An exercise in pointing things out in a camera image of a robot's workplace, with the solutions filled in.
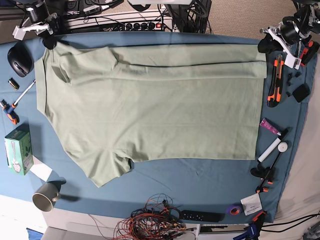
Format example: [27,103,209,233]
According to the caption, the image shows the blue black bar clamp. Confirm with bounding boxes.
[233,211,267,240]

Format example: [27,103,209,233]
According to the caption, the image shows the tangled red black wires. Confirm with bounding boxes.
[87,193,196,240]

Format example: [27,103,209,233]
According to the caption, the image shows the light green T-shirt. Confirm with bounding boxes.
[34,43,267,187]

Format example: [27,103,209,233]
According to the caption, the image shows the white paper sheet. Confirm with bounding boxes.
[30,155,53,182]

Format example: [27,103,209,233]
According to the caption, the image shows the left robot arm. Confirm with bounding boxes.
[257,0,320,66]

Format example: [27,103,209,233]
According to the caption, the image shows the orange black utility knife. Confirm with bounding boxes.
[267,54,284,108]

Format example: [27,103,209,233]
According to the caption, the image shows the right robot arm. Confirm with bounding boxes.
[20,0,58,50]

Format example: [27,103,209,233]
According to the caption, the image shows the purple tape roll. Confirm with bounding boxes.
[225,203,243,216]

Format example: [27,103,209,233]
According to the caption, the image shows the purple tube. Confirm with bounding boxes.
[259,118,282,136]

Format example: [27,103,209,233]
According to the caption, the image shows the white paper packet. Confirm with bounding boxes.
[240,193,263,216]

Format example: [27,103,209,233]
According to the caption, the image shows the left silver gripper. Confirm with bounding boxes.
[257,22,300,58]

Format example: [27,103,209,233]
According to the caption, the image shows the black power strip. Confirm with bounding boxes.
[99,22,165,32]

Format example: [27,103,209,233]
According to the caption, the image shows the white round cap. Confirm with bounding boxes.
[277,141,288,153]

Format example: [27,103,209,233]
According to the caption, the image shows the right silver gripper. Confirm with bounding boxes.
[21,13,58,50]

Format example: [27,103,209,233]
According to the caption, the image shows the small gold battery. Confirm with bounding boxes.
[8,78,20,91]

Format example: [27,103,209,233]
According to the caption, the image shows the blue orange handled screwdriver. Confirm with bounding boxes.
[0,79,36,125]

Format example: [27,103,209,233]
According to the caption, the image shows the black orange bar clamp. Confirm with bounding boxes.
[250,128,291,194]

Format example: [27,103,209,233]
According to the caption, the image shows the black remote control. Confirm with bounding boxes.
[180,210,225,223]

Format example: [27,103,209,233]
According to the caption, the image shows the black computer mouse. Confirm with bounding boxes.
[7,45,33,78]

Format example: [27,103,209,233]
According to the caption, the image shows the white marker pen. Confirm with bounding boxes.
[257,128,289,163]

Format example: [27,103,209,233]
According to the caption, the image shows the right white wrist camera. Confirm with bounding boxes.
[12,25,26,41]

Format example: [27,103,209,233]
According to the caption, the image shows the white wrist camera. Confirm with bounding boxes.
[284,53,302,70]
[12,25,26,41]

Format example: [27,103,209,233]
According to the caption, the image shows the black square box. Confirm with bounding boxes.
[292,84,310,103]

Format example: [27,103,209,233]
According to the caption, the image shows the green tissue box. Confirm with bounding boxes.
[4,123,34,176]

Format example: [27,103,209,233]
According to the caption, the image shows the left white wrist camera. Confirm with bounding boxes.
[284,53,302,70]

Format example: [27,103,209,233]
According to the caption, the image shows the grey ceramic mug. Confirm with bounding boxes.
[32,182,61,213]

